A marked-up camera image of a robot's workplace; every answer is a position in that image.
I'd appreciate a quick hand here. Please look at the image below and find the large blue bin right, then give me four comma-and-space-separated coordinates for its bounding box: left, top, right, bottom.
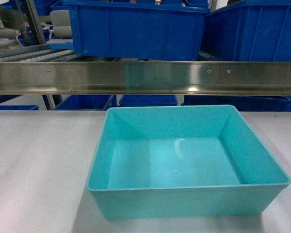
201, 0, 291, 62

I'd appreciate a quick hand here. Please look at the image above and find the stainless steel shelf rail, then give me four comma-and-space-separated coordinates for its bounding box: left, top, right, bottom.
0, 61, 291, 96

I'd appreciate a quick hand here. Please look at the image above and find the large blue bin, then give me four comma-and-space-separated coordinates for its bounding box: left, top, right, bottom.
201, 0, 291, 62
62, 0, 209, 61

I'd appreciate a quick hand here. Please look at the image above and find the teal plastic bin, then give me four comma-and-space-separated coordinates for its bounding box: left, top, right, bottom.
86, 105, 291, 219

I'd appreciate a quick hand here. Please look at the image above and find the large blue bin centre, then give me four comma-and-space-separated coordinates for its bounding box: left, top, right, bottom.
62, 0, 209, 61

